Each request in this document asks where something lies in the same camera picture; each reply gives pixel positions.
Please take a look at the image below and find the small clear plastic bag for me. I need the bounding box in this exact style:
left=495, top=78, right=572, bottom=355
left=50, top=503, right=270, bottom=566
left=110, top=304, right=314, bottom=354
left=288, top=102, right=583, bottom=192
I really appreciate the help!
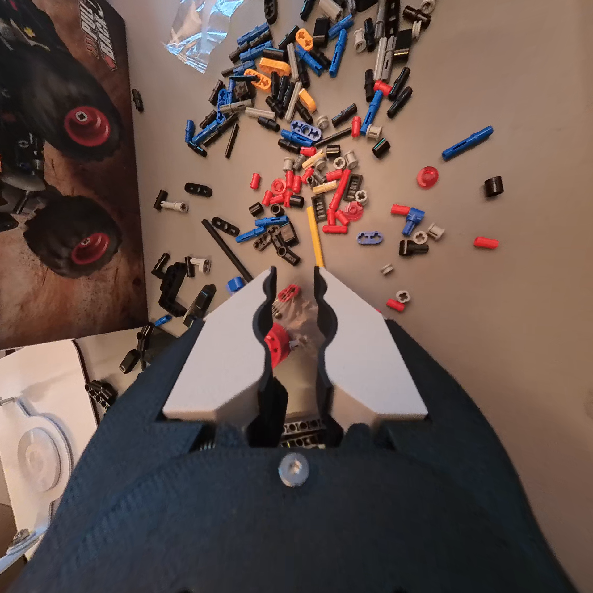
left=271, top=283, right=335, bottom=367

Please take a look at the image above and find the red wheel rim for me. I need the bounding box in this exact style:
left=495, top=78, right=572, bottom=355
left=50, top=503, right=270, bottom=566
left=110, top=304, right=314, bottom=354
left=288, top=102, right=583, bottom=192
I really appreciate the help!
left=264, top=323, right=290, bottom=369

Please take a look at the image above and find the pile of small connector pins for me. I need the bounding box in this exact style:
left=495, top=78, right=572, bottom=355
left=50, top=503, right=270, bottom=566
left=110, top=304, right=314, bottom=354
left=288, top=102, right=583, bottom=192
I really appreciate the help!
left=183, top=0, right=506, bottom=313

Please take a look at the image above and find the grey axle pin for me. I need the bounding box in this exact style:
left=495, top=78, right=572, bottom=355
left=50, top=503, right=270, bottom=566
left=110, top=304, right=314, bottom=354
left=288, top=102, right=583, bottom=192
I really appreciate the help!
left=154, top=190, right=190, bottom=213

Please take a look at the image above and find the empty clear plastic bag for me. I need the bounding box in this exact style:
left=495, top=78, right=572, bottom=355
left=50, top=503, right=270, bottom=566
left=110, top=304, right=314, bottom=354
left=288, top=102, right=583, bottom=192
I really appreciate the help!
left=162, top=0, right=234, bottom=74

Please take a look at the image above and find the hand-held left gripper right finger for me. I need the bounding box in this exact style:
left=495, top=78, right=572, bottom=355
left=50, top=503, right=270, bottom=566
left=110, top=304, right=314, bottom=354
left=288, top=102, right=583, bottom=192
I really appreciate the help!
left=314, top=266, right=429, bottom=423

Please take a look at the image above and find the long black axle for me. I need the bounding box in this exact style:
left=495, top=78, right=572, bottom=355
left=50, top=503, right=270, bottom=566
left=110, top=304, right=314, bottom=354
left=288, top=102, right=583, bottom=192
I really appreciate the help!
left=201, top=219, right=254, bottom=283

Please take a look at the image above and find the monster truck toy set box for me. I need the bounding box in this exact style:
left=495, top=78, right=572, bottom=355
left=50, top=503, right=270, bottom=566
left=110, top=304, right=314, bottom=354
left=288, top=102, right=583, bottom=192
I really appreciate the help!
left=0, top=0, right=149, bottom=350

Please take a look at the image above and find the grey desk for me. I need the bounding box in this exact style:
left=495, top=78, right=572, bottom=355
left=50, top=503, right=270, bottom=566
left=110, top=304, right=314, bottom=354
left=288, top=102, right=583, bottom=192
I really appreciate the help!
left=0, top=0, right=593, bottom=584

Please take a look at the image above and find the book stand with white base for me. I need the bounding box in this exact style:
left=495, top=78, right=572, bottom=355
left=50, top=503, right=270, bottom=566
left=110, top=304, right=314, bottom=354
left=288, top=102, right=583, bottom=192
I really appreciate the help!
left=0, top=324, right=154, bottom=575

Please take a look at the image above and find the long yellow axle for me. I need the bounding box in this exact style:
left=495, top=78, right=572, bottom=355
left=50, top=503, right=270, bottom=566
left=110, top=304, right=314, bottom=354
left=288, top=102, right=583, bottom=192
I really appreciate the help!
left=306, top=206, right=325, bottom=268

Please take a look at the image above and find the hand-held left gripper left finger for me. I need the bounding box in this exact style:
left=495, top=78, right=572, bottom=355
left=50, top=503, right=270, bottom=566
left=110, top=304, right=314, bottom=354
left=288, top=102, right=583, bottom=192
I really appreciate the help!
left=162, top=266, right=279, bottom=423

